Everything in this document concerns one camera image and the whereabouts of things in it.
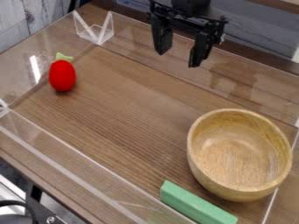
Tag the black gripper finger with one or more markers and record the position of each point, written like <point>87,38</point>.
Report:
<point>202,48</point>
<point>162,33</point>

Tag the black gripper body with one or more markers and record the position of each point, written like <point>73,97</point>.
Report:
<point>190,15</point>

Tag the red plush strawberry toy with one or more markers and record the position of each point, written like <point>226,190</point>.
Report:
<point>62,73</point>

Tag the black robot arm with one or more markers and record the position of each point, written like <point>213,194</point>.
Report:
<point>186,15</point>

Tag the wooden bowl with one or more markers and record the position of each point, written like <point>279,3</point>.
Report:
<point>239,154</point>

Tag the green foam block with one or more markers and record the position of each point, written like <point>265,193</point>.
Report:
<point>194,206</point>

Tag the clear acrylic corner bracket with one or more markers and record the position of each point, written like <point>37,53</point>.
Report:
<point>98,34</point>

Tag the clear acrylic enclosure wall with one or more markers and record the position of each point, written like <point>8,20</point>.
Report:
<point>89,188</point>

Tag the black table leg bracket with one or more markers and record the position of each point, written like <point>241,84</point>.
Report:
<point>43,214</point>

